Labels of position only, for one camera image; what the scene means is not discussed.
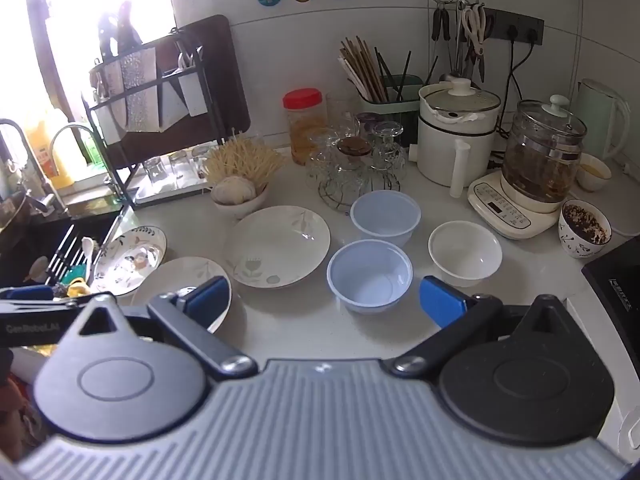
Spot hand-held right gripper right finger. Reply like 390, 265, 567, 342
387, 275, 571, 378

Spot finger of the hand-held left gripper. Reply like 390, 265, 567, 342
0, 286, 54, 303

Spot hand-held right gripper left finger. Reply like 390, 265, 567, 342
65, 276, 258, 380

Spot pale blue plastic bowl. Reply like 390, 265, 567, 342
327, 240, 414, 315
350, 191, 421, 248

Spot large white leaf-print plate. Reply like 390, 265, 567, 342
223, 206, 332, 289

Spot plain white bowl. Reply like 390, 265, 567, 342
428, 221, 503, 288

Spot dark chopsticks in sink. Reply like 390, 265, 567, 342
45, 225, 92, 286

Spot dark wok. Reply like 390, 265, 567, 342
0, 190, 51, 241

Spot patterned plate with food scraps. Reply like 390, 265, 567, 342
92, 226, 167, 296

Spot white bowl holding garlic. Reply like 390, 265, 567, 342
210, 182, 271, 220

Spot clear drinking glass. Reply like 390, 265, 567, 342
144, 156, 166, 185

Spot yellow bottle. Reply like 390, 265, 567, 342
25, 110, 76, 191

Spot white electric cooking pot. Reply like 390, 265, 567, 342
417, 79, 502, 198

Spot green bottle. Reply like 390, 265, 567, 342
82, 130, 107, 166

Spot patterned bowl with dark contents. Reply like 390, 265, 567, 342
558, 199, 613, 260

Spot chrome faucet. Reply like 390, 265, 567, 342
50, 124, 118, 186

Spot glass kettle on cream base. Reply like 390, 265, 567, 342
467, 95, 588, 240

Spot black induction cooktop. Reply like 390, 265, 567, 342
582, 242, 640, 356

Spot red-lidded clear jar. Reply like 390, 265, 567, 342
283, 88, 328, 166

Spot small cup with yellow liquid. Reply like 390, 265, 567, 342
575, 154, 612, 192

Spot green chopstick holder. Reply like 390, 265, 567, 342
357, 75, 425, 133

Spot black dish rack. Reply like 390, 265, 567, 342
82, 25, 226, 211

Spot dark brown cutting board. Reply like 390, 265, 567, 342
107, 15, 251, 168

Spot bundle of chopsticks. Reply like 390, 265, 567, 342
337, 36, 413, 103

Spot pale green electric kettle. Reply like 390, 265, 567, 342
575, 79, 632, 163

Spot hanging utensil rack with scissors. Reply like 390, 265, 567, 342
432, 0, 493, 83

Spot black power strip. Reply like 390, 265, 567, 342
482, 7, 545, 45

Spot wire rack of glass cups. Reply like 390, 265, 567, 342
306, 120, 407, 211

